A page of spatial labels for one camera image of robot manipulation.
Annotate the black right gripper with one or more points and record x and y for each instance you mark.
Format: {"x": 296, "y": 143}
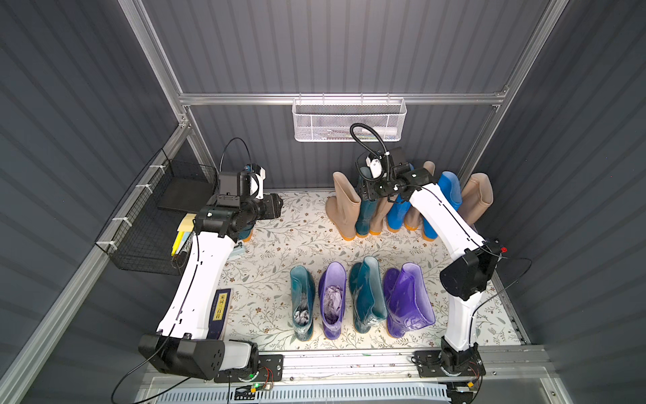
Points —
{"x": 364, "y": 174}

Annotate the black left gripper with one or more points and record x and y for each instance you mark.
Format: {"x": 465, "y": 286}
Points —
{"x": 242, "y": 235}

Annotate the beige rain boot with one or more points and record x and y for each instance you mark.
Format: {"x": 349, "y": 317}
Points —
{"x": 377, "y": 222}
{"x": 343, "y": 208}
{"x": 477, "y": 197}
{"x": 413, "y": 218}

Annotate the teal rain boot carried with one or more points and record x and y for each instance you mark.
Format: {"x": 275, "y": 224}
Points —
{"x": 246, "y": 234}

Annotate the teal rain boot back row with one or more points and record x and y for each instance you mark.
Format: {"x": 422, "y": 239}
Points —
{"x": 367, "y": 207}

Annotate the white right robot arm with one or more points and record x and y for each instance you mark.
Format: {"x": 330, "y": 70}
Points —
{"x": 474, "y": 259}

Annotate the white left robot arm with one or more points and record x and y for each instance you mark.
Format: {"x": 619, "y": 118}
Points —
{"x": 181, "y": 344}

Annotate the blue rain boot left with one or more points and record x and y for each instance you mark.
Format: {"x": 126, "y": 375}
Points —
{"x": 396, "y": 216}

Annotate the blue rain boot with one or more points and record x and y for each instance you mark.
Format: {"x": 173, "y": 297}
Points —
{"x": 450, "y": 187}
{"x": 396, "y": 216}

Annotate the blue rain boot right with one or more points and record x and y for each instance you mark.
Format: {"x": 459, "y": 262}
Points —
{"x": 450, "y": 187}

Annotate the teal rain boot front left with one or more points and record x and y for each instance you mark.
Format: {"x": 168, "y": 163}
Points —
{"x": 303, "y": 294}

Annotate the purple rain boot front left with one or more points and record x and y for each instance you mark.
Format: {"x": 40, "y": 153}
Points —
{"x": 332, "y": 292}

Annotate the purple rain boot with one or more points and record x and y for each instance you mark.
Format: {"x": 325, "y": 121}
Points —
{"x": 407, "y": 301}
{"x": 332, "y": 292}

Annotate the teal rain boot front right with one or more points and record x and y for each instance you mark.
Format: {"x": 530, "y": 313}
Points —
{"x": 369, "y": 308}

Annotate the purple rain boot front right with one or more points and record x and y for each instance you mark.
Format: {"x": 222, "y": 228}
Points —
{"x": 407, "y": 301}

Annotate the small light blue box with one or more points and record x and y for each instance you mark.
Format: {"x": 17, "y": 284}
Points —
{"x": 238, "y": 251}

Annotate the yellow sticky notes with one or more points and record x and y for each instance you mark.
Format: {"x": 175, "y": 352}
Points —
{"x": 185, "y": 228}

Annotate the white vent grille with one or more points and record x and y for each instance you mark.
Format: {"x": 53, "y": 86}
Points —
{"x": 408, "y": 392}

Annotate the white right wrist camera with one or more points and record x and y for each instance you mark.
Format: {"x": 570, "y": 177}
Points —
{"x": 375, "y": 167}

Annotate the white wire wall basket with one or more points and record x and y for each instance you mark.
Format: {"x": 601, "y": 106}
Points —
{"x": 342, "y": 119}

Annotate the black wire side basket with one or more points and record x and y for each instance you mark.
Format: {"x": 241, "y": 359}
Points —
{"x": 142, "y": 230}

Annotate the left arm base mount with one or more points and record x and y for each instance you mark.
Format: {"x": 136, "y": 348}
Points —
{"x": 261, "y": 369}

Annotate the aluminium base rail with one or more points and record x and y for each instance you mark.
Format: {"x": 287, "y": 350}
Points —
{"x": 299, "y": 367}

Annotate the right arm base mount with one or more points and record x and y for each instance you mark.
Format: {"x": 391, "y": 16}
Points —
{"x": 448, "y": 361}

